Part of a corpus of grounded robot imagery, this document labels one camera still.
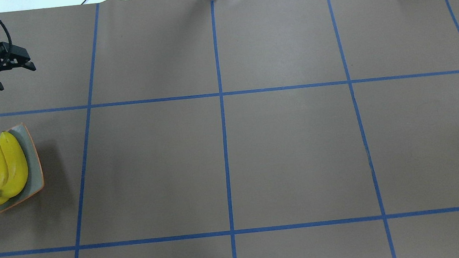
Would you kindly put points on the grey orange square plate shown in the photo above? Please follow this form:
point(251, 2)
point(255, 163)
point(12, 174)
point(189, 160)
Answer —
point(35, 181)

